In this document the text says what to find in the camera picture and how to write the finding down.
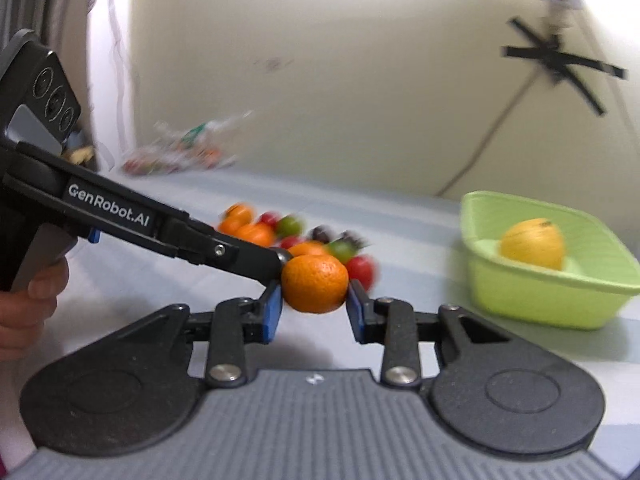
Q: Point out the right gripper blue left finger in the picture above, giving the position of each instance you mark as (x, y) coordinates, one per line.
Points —
(236, 323)

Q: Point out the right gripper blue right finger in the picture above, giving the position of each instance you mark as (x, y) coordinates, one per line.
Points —
(389, 322)

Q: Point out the dark purple tomato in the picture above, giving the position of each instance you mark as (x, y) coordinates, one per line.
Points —
(355, 240)
(321, 234)

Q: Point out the green tomato front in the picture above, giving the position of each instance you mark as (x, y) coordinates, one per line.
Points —
(342, 250)

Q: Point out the green tomato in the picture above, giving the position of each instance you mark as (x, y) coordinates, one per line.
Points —
(342, 250)
(290, 225)

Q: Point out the green tomato back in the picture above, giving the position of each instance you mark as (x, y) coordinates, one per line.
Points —
(290, 225)

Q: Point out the red cherry tomato back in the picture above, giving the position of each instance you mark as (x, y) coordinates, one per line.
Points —
(270, 218)

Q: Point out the large yellow citrus fruit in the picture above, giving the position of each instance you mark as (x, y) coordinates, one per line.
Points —
(537, 242)

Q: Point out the green plastic basket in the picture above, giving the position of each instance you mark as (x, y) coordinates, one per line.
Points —
(599, 274)

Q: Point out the small orange tangerine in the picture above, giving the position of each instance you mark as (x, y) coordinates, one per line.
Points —
(231, 225)

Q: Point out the person's left hand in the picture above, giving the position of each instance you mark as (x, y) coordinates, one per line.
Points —
(23, 314)

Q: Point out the clear plastic snack bag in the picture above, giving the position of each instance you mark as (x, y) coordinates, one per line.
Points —
(211, 145)

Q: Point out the black tape cross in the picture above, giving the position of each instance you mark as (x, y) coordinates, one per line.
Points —
(548, 53)

